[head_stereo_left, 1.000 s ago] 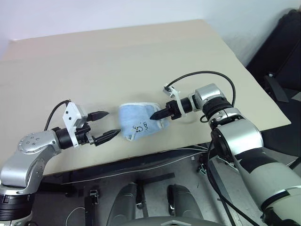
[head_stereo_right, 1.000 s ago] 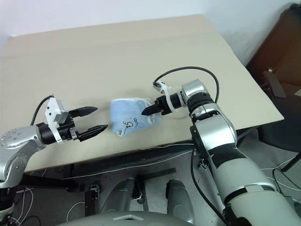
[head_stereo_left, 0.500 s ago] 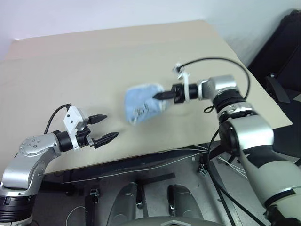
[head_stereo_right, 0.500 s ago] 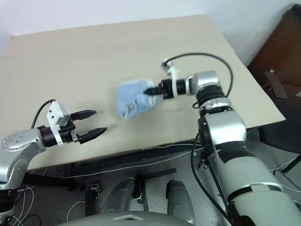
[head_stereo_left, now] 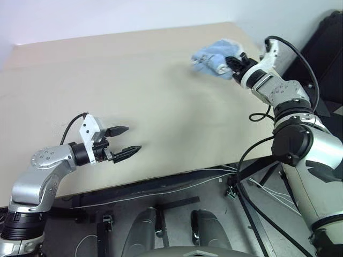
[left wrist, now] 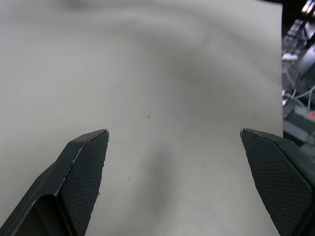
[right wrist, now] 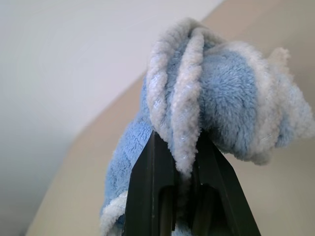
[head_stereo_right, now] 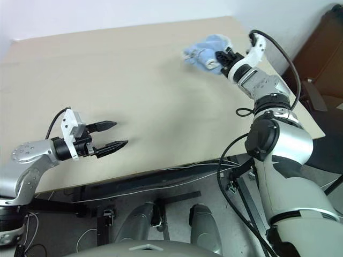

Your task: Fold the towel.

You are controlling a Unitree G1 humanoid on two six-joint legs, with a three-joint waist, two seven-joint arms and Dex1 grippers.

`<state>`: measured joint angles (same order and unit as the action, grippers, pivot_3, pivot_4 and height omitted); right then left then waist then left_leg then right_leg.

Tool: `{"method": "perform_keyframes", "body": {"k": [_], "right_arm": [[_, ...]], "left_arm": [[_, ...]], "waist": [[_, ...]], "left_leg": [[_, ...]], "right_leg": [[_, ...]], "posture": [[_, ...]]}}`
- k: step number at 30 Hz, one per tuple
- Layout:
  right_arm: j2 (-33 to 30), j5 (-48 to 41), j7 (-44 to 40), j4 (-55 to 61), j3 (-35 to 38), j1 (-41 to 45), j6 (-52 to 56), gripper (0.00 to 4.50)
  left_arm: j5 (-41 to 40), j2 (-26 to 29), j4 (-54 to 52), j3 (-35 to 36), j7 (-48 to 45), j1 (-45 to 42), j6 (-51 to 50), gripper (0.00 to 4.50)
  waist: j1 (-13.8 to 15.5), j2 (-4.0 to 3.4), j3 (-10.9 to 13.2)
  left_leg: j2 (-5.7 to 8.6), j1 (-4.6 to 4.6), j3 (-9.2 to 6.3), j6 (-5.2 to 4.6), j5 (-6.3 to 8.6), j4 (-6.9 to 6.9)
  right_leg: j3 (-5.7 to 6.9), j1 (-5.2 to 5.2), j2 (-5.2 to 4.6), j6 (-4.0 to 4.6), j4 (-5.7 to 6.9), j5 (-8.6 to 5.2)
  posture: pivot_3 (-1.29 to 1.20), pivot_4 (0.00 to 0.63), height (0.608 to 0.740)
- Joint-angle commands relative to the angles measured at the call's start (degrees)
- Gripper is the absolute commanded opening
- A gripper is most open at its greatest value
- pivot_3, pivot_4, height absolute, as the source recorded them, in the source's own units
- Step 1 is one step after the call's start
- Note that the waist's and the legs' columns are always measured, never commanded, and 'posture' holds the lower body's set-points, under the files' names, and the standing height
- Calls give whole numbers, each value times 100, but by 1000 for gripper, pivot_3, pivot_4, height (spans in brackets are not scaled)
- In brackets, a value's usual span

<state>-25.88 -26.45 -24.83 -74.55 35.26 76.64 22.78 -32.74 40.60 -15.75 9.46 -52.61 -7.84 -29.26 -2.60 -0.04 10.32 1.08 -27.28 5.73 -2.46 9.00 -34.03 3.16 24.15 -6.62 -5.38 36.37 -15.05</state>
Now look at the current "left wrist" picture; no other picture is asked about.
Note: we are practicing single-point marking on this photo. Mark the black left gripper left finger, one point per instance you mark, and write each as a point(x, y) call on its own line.
point(73, 177)

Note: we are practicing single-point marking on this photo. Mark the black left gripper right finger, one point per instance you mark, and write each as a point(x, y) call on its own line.
point(283, 177)

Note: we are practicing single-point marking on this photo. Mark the black equipment with red mark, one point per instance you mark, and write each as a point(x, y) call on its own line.
point(299, 123)

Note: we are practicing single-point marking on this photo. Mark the white power adapter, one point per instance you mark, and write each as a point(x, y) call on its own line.
point(289, 57)

